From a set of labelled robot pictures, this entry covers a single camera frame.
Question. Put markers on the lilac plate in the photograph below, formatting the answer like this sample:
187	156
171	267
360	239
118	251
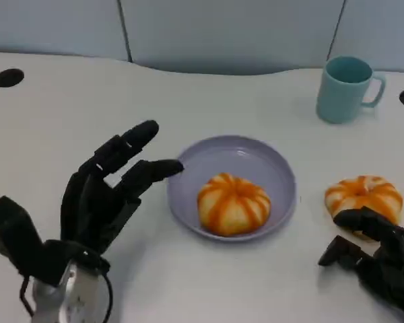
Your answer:
256	161

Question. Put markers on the grey partition panel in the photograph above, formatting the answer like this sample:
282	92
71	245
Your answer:
380	30
54	27
229	33

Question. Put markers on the pale green mug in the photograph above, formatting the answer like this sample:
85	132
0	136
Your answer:
340	99

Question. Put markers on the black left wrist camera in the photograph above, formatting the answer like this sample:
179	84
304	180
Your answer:
10	228

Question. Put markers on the orange white toy bread roll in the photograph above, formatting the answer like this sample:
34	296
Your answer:
234	205
363	193

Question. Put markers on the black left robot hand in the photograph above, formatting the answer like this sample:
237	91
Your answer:
91	208

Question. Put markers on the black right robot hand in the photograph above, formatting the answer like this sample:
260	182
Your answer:
394	269

